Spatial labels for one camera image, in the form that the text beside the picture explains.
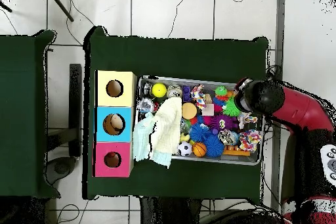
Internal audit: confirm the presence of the multicoloured spiky caterpillar toy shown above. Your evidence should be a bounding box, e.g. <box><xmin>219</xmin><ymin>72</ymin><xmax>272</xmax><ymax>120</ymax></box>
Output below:
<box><xmin>212</xmin><ymin>85</ymin><xmax>238</xmax><ymax>107</ymax></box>

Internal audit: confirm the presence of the multicoloured patchwork cloth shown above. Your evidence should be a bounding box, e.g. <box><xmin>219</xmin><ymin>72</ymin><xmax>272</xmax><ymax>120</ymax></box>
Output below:
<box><xmin>190</xmin><ymin>84</ymin><xmax>207</xmax><ymax>110</ymax></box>

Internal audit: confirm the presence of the cream and mint cloth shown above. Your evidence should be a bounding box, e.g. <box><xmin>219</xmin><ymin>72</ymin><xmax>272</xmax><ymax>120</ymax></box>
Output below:
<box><xmin>131</xmin><ymin>97</ymin><xmax>183</xmax><ymax>169</ymax></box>

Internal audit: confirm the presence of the wooden box with three holes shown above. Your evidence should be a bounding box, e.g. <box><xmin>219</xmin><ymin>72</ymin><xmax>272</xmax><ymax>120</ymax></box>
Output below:
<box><xmin>93</xmin><ymin>70</ymin><xmax>138</xmax><ymax>178</ymax></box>

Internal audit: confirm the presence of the green spiky rubber toy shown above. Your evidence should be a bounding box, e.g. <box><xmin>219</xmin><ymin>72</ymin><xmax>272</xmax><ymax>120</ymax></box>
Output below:
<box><xmin>222</xmin><ymin>97</ymin><xmax>242</xmax><ymax>118</ymax></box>

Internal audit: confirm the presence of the plain wooden cube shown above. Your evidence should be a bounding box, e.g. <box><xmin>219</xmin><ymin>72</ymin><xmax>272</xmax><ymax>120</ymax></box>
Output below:
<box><xmin>201</xmin><ymin>103</ymin><xmax>215</xmax><ymax>116</ymax></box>

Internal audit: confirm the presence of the purple spiky rubber toy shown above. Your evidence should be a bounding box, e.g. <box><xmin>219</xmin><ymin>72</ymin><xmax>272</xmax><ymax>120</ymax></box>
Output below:
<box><xmin>208</xmin><ymin>114</ymin><xmax>240</xmax><ymax>132</ymax></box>

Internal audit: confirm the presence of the round orange sponge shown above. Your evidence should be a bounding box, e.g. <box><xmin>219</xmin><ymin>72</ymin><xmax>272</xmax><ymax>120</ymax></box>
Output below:
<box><xmin>181</xmin><ymin>102</ymin><xmax>198</xmax><ymax>120</ymax></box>

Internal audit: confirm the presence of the blue spiky rubber ball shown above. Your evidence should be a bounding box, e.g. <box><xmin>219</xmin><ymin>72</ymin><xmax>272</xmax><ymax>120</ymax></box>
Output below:
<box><xmin>203</xmin><ymin>134</ymin><xmax>226</xmax><ymax>158</ymax></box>

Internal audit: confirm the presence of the dark green tablecloth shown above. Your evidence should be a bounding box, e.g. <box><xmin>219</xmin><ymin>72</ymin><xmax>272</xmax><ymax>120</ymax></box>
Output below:
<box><xmin>0</xmin><ymin>30</ymin><xmax>62</xmax><ymax>199</ymax></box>
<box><xmin>82</xmin><ymin>25</ymin><xmax>269</xmax><ymax>200</ymax></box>

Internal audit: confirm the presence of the orange toy basketball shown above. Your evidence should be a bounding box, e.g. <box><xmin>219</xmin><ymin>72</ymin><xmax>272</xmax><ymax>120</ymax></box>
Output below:
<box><xmin>192</xmin><ymin>141</ymin><xmax>207</xmax><ymax>158</ymax></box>

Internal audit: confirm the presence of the yellow ball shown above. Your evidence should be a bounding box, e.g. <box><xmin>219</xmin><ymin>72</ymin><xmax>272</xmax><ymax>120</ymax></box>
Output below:
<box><xmin>151</xmin><ymin>82</ymin><xmax>168</xmax><ymax>99</ymax></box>

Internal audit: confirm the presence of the black and white soccer ball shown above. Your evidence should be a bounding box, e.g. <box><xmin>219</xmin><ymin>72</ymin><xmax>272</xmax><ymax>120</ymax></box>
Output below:
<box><xmin>177</xmin><ymin>141</ymin><xmax>193</xmax><ymax>157</ymax></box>

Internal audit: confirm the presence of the black monitor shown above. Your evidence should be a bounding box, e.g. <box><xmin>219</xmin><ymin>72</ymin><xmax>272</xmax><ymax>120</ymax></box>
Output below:
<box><xmin>44</xmin><ymin>63</ymin><xmax>83</xmax><ymax>186</ymax></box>

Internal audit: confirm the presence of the black tripod leg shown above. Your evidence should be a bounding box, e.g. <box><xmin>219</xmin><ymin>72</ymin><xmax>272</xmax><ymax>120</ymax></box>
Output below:
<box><xmin>47</xmin><ymin>0</ymin><xmax>75</xmax><ymax>22</ymax></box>

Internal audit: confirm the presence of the silver wire mesh bin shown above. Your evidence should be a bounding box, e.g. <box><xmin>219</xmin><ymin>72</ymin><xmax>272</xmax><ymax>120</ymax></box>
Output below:
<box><xmin>132</xmin><ymin>74</ymin><xmax>267</xmax><ymax>166</ymax></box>

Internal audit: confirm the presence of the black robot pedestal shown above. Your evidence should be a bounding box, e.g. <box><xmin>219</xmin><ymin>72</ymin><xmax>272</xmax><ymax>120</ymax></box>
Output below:
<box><xmin>140</xmin><ymin>196</ymin><xmax>203</xmax><ymax>224</ymax></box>

